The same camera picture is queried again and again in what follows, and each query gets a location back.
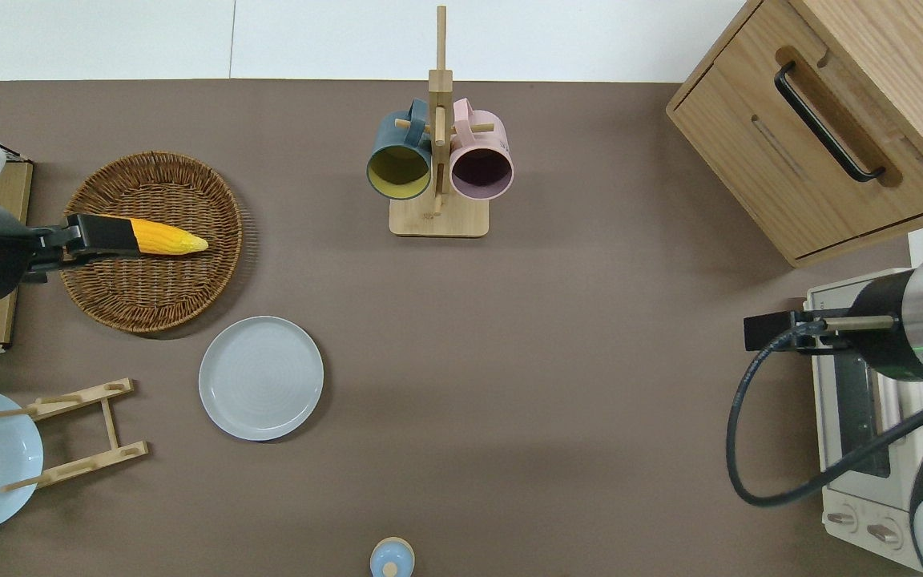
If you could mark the wooden drawer cabinet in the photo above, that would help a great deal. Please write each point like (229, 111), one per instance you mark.
(758, 152)

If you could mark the wooden plate rack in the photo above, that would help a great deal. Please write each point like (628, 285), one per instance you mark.
(109, 417)

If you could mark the wooden mug tree stand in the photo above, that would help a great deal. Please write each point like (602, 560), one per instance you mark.
(439, 218)

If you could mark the white toaster oven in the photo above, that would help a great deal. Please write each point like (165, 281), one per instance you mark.
(858, 489)

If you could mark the brown table mat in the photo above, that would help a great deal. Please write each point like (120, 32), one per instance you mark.
(590, 361)

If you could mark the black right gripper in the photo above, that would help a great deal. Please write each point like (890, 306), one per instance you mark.
(834, 340)

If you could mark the dark teal mug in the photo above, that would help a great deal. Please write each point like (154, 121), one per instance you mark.
(399, 172)

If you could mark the white oven knob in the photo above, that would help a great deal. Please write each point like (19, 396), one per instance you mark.
(842, 519)
(884, 533)

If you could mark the gray round plate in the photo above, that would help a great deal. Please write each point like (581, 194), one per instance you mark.
(261, 378)

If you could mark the yellow corn cob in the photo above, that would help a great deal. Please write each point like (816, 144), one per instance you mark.
(169, 238)

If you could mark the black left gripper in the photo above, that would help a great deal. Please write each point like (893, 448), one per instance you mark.
(49, 242)

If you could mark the pink mug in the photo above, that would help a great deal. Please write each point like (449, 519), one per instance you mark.
(481, 172)

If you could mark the brown wicker basket tray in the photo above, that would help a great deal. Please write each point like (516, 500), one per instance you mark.
(157, 288)

